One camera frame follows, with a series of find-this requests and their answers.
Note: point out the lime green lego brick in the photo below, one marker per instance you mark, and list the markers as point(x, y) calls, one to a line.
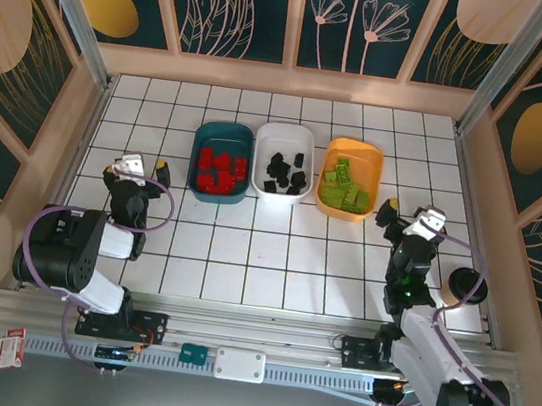
point(346, 174)
point(351, 207)
point(330, 176)
point(341, 162)
point(350, 194)
point(362, 201)
point(334, 202)
point(327, 192)

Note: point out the teal plastic container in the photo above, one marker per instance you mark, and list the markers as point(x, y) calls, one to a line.
point(222, 138)

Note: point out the black lego brick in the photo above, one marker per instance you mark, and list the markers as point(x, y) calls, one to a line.
point(298, 179)
point(272, 169)
point(276, 159)
point(294, 191)
point(283, 167)
point(299, 159)
point(283, 180)
point(269, 185)

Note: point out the white plastic container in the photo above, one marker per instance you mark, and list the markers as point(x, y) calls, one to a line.
point(285, 139)

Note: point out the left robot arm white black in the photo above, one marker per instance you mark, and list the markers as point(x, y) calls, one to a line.
point(57, 254)

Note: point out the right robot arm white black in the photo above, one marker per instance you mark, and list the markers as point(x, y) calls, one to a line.
point(432, 347)

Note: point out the black-lidded beige cup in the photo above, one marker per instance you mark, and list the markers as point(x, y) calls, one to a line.
point(464, 283)

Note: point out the orange plastic container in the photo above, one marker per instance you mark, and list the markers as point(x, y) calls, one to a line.
point(362, 163)

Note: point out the yellow power connector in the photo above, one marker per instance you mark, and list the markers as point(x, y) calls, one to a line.
point(136, 347)
point(397, 385)

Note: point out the black controller board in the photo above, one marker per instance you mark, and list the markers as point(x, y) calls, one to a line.
point(388, 393)
point(113, 353)

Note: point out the red white paper box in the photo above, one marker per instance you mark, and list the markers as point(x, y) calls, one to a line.
point(10, 348)

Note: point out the white plastic junction box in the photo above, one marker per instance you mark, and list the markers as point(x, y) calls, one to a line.
point(240, 364)

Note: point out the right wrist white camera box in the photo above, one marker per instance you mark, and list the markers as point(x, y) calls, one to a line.
point(427, 221)

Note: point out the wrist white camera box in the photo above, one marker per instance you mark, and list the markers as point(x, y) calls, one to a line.
point(131, 166)
point(427, 221)

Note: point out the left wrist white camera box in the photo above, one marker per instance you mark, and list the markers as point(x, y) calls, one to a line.
point(131, 166)

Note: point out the aluminium side rail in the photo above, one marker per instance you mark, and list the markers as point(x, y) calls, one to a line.
point(465, 175)
point(92, 122)

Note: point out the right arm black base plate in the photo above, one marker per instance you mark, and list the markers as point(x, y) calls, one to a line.
point(356, 354)

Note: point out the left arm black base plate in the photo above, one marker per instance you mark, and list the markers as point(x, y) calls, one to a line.
point(153, 323)

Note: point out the aluminium mounting rail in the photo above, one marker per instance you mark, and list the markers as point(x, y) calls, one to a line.
point(282, 338)

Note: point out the aluminium corner post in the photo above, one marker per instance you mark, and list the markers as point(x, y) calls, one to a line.
point(506, 69)
point(76, 9)

